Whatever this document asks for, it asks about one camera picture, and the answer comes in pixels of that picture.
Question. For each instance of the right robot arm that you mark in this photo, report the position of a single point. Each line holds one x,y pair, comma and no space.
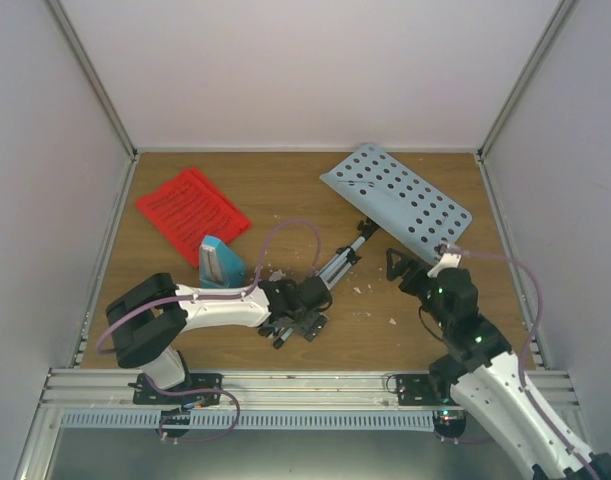
482,374

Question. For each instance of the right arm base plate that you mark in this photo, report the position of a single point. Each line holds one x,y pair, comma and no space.
422,390

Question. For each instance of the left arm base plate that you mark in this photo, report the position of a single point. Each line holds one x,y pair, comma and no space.
197,390

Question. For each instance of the light blue music stand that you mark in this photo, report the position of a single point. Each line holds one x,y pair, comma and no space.
392,198

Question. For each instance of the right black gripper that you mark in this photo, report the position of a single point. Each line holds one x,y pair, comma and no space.
417,269

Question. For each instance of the grey slotted cable duct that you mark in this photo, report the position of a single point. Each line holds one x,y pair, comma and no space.
254,420

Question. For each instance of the red sheet music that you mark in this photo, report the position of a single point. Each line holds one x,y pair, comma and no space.
184,213
206,183

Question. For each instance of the blue metronome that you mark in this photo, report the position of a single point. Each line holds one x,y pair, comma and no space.
219,266

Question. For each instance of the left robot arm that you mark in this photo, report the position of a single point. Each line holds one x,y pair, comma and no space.
144,322

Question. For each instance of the aluminium front rail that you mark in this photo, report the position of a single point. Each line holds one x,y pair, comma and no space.
255,390

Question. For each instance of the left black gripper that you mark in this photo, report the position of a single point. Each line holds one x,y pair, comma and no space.
311,327

